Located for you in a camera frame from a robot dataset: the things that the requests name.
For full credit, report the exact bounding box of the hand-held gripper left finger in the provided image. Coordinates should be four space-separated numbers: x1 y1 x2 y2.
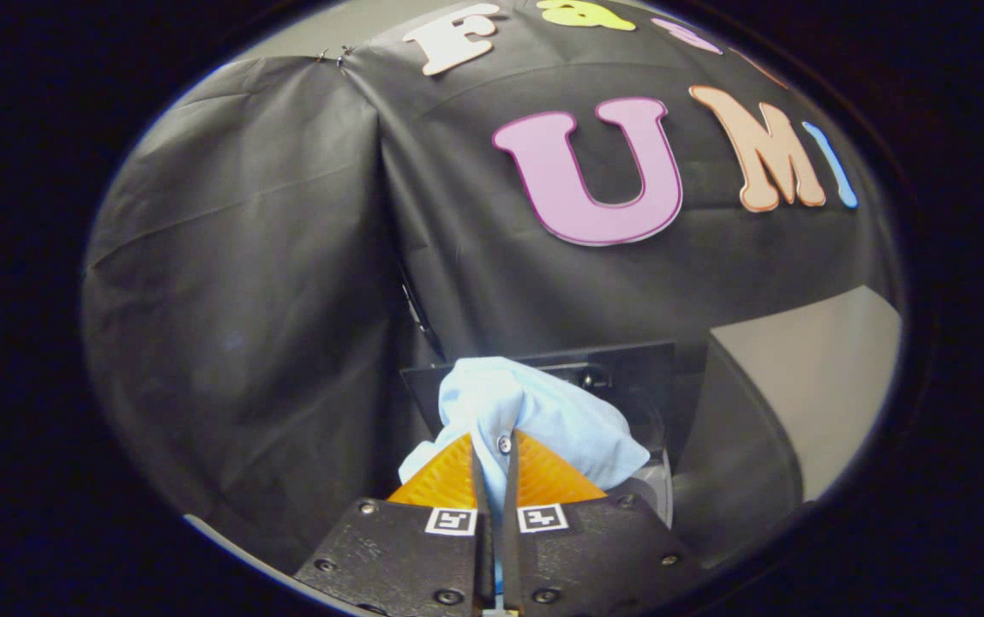
295 431 497 617

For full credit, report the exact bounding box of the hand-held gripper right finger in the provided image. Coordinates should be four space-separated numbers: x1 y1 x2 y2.
501 428 707 617

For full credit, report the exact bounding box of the light blue shirt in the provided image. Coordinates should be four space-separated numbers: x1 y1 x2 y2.
398 356 651 515

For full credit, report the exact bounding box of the beige cabinet with dark top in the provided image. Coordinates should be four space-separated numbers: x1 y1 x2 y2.
672 285 903 566

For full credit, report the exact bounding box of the black backdrop cloth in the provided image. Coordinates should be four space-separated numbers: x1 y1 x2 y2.
81 0 900 575

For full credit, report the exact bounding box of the dark hanging cable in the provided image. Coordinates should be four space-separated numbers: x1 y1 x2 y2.
396 257 448 362

